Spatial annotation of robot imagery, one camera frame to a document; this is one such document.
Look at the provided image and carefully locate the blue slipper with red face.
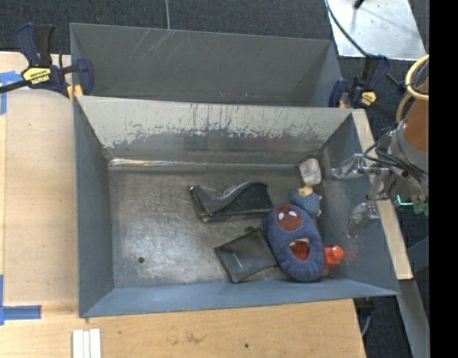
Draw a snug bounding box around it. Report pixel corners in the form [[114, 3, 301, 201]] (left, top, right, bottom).
[[262, 203, 325, 284]]

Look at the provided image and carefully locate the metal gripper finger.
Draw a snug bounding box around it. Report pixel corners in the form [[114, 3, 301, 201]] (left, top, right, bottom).
[[330, 154, 368, 180], [345, 201, 382, 239]]

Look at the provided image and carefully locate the dark grey flat pouch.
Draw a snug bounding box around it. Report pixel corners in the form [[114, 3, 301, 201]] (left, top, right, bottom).
[[213, 227, 279, 284]]

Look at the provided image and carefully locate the small blue toy figure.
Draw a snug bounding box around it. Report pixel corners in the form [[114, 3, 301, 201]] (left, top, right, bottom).
[[289, 185, 324, 219]]

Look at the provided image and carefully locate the red-orange plastic cap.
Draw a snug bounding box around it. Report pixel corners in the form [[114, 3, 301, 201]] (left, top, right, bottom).
[[322, 245, 345, 269]]

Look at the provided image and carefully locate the black tape dispenser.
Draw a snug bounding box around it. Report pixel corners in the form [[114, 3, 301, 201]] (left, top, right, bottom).
[[187, 180, 274, 224]]

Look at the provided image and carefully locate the grey metal bin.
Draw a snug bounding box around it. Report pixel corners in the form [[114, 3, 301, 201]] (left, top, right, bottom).
[[69, 22, 402, 318]]

